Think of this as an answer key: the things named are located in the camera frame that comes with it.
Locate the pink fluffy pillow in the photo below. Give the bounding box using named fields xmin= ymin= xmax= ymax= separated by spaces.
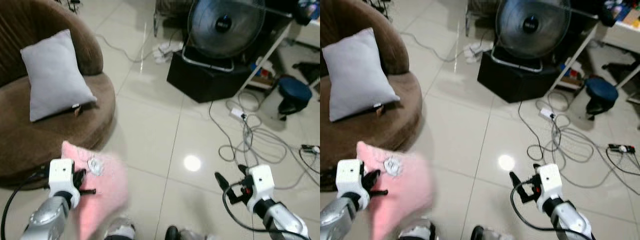
xmin=356 ymin=141 xmax=435 ymax=240
xmin=61 ymin=141 xmax=130 ymax=240

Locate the brown round fabric sofa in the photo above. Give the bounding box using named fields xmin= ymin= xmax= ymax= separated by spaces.
xmin=0 ymin=0 xmax=117 ymax=189
xmin=320 ymin=0 xmax=424 ymax=189

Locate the grey square pillow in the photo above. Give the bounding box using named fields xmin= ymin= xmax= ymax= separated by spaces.
xmin=20 ymin=29 xmax=98 ymax=123
xmin=322 ymin=27 xmax=401 ymax=123

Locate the grey floor fan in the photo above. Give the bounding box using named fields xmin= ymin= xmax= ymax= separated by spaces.
xmin=490 ymin=0 xmax=574 ymax=74
xmin=181 ymin=0 xmax=267 ymax=73

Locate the silver left robot leg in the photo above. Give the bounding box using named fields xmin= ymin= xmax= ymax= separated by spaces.
xmin=104 ymin=216 xmax=137 ymax=240
xmin=397 ymin=217 xmax=436 ymax=240

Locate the silver robot leg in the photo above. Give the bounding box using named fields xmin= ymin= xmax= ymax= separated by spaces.
xmin=104 ymin=216 xmax=137 ymax=240
xmin=471 ymin=225 xmax=516 ymax=240
xmin=165 ymin=225 xmax=213 ymax=240
xmin=397 ymin=217 xmax=436 ymax=240

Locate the silver right robot leg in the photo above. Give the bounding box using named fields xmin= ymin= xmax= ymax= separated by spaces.
xmin=165 ymin=225 xmax=213 ymax=240
xmin=471 ymin=225 xmax=516 ymax=240

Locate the black box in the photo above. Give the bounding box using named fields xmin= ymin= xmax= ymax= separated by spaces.
xmin=166 ymin=45 xmax=266 ymax=104
xmin=477 ymin=47 xmax=571 ymax=104

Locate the blue round stool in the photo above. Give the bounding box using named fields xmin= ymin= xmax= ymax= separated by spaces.
xmin=277 ymin=76 xmax=313 ymax=121
xmin=585 ymin=76 xmax=619 ymax=121

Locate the black office chair base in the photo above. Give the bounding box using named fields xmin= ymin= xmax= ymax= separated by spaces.
xmin=602 ymin=60 xmax=640 ymax=84
xmin=294 ymin=61 xmax=321 ymax=84

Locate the crumpled white cloth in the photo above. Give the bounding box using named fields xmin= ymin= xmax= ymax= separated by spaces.
xmin=152 ymin=42 xmax=184 ymax=64
xmin=462 ymin=42 xmax=493 ymax=64

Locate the white desk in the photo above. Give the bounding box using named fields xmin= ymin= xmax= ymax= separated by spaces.
xmin=545 ymin=10 xmax=640 ymax=104
xmin=234 ymin=10 xmax=321 ymax=101

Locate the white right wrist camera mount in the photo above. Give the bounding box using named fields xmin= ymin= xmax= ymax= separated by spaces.
xmin=536 ymin=163 xmax=566 ymax=211
xmin=246 ymin=165 xmax=276 ymax=213

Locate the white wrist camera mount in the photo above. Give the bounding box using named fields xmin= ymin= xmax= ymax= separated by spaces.
xmin=246 ymin=165 xmax=276 ymax=213
xmin=336 ymin=159 xmax=371 ymax=211
xmin=48 ymin=159 xmax=82 ymax=208
xmin=536 ymin=163 xmax=566 ymax=211

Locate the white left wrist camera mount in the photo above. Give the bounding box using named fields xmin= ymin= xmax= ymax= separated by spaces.
xmin=48 ymin=159 xmax=82 ymax=208
xmin=336 ymin=159 xmax=371 ymax=211

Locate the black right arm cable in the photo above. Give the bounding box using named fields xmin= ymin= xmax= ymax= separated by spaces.
xmin=510 ymin=181 xmax=593 ymax=240
xmin=222 ymin=182 xmax=311 ymax=240

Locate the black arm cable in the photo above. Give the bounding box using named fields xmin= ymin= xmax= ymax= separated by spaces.
xmin=0 ymin=171 xmax=51 ymax=240
xmin=510 ymin=181 xmax=593 ymax=240
xmin=222 ymin=182 xmax=311 ymax=240

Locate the grey floor cable tangle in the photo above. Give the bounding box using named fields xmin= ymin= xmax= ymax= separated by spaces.
xmin=207 ymin=90 xmax=321 ymax=191
xmin=517 ymin=90 xmax=640 ymax=190

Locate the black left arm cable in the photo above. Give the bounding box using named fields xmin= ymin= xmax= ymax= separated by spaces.
xmin=0 ymin=171 xmax=51 ymax=240

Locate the thin white floor cable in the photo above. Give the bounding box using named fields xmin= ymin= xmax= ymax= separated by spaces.
xmin=400 ymin=32 xmax=471 ymax=64
xmin=95 ymin=34 xmax=162 ymax=64

